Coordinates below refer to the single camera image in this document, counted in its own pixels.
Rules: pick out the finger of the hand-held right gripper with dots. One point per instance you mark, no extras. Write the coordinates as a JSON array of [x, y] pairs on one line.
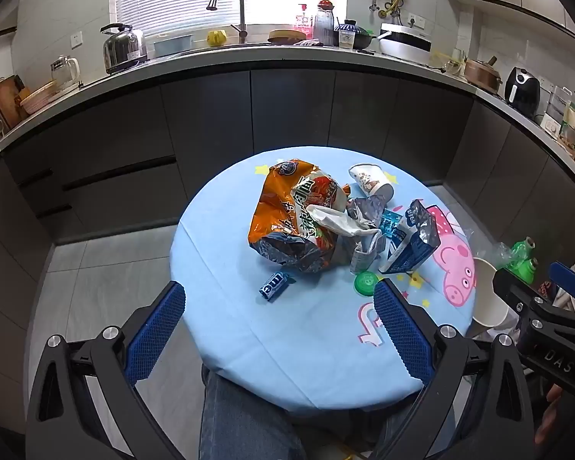
[[517, 287], [572, 282]]

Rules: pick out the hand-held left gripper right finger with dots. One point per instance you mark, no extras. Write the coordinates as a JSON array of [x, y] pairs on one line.
[[402, 335]]

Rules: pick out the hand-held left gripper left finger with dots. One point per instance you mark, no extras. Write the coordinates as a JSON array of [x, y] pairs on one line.
[[158, 330]]

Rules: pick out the white paper bucket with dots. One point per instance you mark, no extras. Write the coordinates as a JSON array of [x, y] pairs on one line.
[[488, 297]]

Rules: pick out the green bottle cap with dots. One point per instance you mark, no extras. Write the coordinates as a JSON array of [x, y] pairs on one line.
[[365, 282]]

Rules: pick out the blue white milk carton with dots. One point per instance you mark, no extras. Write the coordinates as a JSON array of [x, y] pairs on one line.
[[409, 251]]

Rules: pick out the small grey drink carton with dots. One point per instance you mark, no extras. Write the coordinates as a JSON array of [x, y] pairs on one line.
[[364, 256]]

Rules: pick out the teal snack wrapper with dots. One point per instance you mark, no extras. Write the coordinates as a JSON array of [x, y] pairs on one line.
[[389, 223]]

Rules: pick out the blue candy roll wrapper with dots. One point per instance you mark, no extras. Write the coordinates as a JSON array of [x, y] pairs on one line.
[[275, 287]]

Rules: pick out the silver foil wrapper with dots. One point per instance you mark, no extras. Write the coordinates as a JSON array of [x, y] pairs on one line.
[[366, 208]]

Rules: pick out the red green noodle packet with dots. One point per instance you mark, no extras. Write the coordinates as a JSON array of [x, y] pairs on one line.
[[321, 201]]

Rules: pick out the white printed paper cup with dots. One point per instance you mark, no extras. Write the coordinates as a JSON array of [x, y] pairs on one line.
[[366, 177]]

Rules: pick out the orange snack bag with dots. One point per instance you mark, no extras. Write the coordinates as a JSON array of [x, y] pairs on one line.
[[273, 206]]

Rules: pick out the person's right hand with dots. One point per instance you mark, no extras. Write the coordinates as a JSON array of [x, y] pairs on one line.
[[551, 417]]

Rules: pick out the green plastic bottle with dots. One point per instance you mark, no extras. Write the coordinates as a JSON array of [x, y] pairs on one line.
[[522, 249], [529, 270]]

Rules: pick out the clear plastic bag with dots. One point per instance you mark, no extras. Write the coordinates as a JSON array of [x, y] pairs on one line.
[[493, 254]]

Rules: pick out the person's right jeans leg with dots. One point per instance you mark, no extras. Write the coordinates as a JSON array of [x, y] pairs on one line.
[[393, 436]]

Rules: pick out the person's jeans leg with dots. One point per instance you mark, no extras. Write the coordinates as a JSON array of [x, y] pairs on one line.
[[393, 436], [239, 421]]

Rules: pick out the person's left jeans leg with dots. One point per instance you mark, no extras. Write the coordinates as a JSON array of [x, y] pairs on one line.
[[239, 421]]

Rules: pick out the white food steamer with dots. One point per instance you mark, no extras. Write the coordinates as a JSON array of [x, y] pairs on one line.
[[556, 115]]

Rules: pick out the black air fryer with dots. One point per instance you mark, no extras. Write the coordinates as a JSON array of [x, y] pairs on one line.
[[522, 93]]

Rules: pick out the copper pot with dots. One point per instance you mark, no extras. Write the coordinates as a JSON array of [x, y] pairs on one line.
[[481, 76]]

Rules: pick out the clear glass bowl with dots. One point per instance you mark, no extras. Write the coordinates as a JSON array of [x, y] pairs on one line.
[[450, 64]]

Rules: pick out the grey kitchen counter cabinets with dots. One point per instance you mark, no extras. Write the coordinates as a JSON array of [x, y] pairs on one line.
[[292, 105]]

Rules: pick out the white electric cooker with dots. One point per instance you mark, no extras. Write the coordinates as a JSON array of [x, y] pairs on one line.
[[405, 40]]

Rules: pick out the wooden cutting board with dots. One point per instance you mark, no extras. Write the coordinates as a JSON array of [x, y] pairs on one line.
[[5, 100]]

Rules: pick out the glass teapot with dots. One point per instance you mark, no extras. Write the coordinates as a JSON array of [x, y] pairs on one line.
[[63, 69]]

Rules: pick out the steel kettle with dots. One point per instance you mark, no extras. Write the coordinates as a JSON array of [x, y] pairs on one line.
[[122, 48]]

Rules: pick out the light blue basin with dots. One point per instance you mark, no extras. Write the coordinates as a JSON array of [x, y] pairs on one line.
[[172, 44]]

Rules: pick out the dark blue casserole pot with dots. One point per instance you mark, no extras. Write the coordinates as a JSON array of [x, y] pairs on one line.
[[362, 36]]

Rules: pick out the yellow cup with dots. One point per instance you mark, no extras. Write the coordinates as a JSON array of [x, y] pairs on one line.
[[216, 38]]

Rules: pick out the small clear container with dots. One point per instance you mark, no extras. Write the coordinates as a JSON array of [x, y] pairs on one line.
[[346, 39]]

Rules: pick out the glass jar red lid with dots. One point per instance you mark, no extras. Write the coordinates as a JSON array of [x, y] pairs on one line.
[[323, 26]]

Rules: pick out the yellow brown bowl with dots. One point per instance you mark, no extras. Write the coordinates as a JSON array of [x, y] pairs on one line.
[[285, 36]]

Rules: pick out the pink soap bottle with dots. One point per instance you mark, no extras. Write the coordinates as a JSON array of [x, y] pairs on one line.
[[303, 21]]

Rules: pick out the steel kitchen faucet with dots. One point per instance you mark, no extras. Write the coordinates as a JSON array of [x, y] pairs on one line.
[[242, 5]]

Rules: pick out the white wall socket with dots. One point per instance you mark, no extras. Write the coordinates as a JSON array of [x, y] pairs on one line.
[[77, 41], [417, 20]]

